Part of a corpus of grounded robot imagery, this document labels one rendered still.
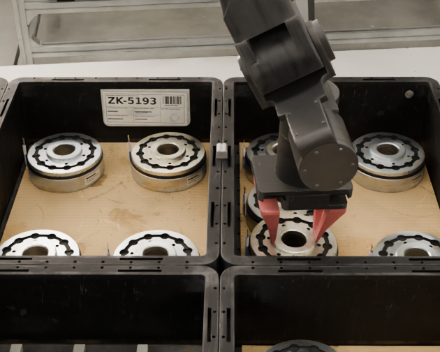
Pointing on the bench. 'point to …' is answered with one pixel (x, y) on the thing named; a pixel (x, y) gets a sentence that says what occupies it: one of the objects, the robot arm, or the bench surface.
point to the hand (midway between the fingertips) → (294, 234)
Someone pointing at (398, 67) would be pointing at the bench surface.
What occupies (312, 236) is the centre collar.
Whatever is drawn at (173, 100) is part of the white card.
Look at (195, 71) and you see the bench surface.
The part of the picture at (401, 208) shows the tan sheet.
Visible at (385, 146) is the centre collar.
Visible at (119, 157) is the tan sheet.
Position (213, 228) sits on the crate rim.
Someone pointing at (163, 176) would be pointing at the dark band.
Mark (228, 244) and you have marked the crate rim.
